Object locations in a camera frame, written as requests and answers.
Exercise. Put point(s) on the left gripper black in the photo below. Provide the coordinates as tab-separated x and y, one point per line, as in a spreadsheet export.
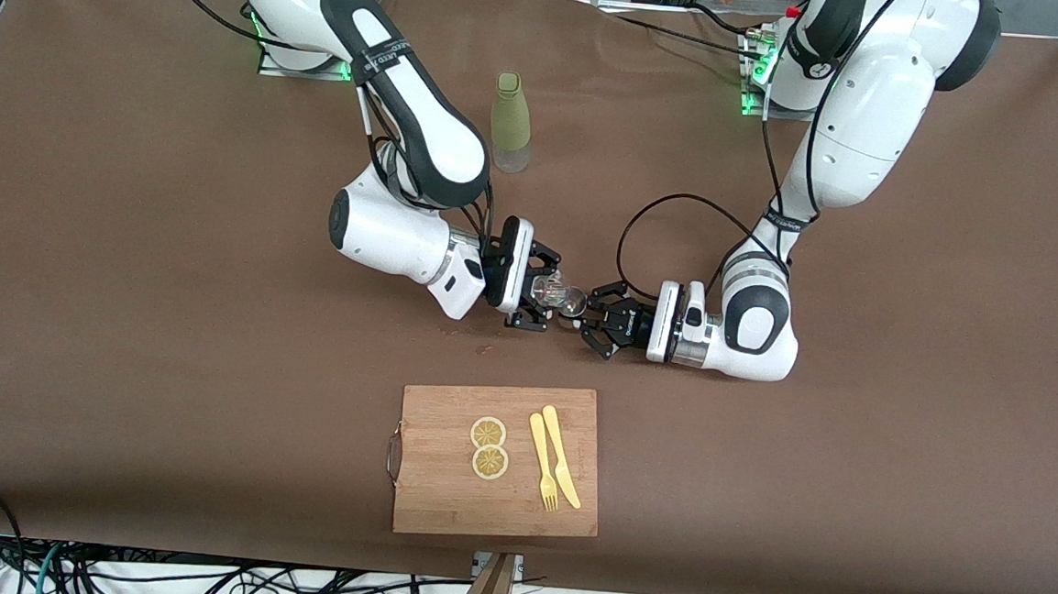
630	323

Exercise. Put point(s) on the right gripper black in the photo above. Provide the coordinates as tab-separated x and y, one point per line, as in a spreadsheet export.
538	270

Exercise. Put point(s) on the small clear glass shaker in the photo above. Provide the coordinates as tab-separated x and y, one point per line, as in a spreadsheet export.
555	294

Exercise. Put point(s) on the steel jigger measuring cup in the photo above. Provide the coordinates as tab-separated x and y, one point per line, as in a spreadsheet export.
574	318

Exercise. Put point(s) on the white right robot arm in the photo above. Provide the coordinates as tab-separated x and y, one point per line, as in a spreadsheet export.
386	233

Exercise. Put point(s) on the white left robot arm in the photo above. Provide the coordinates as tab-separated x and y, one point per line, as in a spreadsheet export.
872	98

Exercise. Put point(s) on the yellow plastic knife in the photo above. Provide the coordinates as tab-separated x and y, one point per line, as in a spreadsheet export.
557	448

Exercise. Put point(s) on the yellow plastic fork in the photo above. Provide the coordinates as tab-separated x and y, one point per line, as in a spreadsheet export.
539	449

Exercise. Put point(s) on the lemon slice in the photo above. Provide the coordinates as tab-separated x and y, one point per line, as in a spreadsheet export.
488	432
489	463

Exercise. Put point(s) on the bottle with green sleeve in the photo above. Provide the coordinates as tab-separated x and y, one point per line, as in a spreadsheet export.
512	121

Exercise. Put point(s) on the wooden cutting board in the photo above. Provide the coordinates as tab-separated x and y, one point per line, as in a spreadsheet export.
443	494

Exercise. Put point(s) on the brown table cover sheet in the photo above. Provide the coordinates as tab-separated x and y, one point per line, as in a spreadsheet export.
124	309

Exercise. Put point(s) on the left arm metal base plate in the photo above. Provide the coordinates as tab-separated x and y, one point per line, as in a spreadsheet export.
754	109

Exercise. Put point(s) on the small metal bracket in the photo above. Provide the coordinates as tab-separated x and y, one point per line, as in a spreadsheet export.
517	564

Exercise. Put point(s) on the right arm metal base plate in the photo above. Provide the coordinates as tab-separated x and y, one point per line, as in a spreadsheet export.
299	73

